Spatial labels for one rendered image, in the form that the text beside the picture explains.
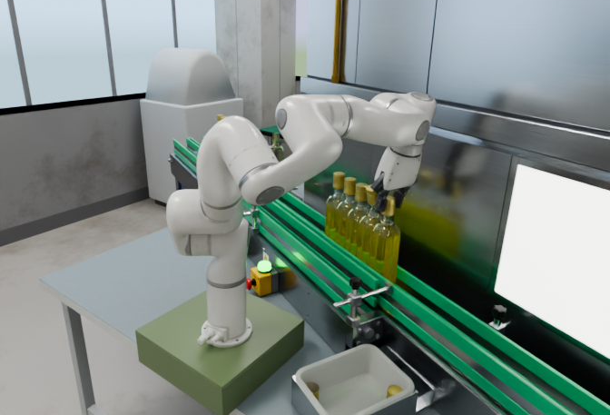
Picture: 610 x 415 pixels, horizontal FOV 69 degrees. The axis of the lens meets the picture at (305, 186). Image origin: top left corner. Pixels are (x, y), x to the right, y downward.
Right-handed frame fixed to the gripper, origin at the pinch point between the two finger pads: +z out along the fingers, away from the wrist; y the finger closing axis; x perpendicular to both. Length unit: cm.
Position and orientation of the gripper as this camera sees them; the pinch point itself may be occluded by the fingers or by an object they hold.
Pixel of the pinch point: (388, 201)
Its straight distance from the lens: 116.5
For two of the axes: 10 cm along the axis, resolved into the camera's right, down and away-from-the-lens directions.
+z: -1.5, 8.4, 5.3
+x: 4.8, 5.3, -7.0
